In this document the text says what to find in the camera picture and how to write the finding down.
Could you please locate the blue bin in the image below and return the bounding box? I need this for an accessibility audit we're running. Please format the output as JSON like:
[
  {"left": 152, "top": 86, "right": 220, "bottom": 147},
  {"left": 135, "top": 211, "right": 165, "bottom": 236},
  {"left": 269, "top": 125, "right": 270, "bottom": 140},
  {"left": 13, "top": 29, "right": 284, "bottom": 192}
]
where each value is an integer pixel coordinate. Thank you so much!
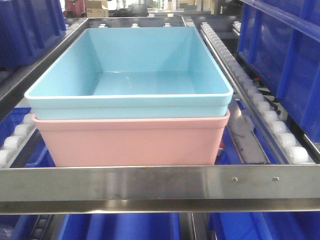
[
  {"left": 0, "top": 0, "right": 66, "bottom": 68},
  {"left": 238, "top": 0, "right": 320, "bottom": 142}
]

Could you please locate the white roller track right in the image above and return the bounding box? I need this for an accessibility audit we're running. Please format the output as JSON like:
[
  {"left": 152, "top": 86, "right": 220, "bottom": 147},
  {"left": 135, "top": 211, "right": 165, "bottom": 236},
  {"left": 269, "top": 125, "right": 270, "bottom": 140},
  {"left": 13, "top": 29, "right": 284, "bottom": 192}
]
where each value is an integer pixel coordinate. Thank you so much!
[{"left": 200, "top": 22, "right": 315, "bottom": 165}]

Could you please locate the white roller track left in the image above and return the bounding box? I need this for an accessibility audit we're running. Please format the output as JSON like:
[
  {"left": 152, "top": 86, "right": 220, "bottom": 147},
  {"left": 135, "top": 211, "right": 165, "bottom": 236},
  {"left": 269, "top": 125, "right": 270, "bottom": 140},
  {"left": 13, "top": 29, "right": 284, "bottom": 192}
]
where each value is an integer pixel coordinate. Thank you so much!
[{"left": 0, "top": 113, "right": 35, "bottom": 169}]

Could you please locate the white roller track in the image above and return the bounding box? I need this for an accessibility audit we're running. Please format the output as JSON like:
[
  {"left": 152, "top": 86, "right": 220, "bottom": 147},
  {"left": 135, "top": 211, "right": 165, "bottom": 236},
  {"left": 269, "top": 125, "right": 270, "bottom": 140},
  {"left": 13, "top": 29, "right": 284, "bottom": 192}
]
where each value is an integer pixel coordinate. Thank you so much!
[
  {"left": 200, "top": 22, "right": 315, "bottom": 165},
  {"left": 0, "top": 113, "right": 35, "bottom": 169}
]

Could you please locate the pink plastic box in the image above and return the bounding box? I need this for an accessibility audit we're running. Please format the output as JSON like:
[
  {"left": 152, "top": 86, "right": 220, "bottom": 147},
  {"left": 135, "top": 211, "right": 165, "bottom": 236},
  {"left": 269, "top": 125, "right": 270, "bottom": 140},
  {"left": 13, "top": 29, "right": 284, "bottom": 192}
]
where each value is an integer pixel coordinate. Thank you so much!
[{"left": 32, "top": 113, "right": 230, "bottom": 167}]

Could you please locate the light blue plastic box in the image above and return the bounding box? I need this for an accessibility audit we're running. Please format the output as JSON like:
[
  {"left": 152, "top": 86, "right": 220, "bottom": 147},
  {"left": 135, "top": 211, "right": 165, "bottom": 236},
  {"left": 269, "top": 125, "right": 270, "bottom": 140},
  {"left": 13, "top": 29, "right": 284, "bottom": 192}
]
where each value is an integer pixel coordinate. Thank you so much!
[{"left": 24, "top": 27, "right": 233, "bottom": 120}]

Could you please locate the blue bin left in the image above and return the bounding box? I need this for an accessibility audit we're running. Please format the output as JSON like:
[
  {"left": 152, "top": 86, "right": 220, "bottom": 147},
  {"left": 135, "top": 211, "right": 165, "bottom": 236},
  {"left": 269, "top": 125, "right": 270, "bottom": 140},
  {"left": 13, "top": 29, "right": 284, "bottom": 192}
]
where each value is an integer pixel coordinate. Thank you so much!
[{"left": 0, "top": 0, "right": 66, "bottom": 68}]

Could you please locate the blue bin right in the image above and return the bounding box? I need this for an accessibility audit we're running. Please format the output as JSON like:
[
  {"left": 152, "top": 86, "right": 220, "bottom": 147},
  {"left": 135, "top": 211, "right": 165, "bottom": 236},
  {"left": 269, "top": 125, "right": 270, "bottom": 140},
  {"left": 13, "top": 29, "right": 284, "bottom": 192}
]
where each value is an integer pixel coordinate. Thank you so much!
[{"left": 238, "top": 0, "right": 320, "bottom": 142}]

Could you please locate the cardboard box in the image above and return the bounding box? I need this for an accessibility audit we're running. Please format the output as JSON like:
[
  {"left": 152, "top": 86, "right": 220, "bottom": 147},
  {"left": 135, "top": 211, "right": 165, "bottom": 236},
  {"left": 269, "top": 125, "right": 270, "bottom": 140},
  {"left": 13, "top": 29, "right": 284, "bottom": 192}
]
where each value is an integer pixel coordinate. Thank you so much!
[{"left": 84, "top": 0, "right": 109, "bottom": 18}]

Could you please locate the steel shelf rack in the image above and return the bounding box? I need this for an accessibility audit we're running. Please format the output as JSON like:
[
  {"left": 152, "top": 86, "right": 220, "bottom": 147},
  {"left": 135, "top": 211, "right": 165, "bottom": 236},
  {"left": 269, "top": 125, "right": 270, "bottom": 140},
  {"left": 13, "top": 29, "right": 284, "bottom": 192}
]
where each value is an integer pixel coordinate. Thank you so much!
[{"left": 0, "top": 15, "right": 320, "bottom": 240}]

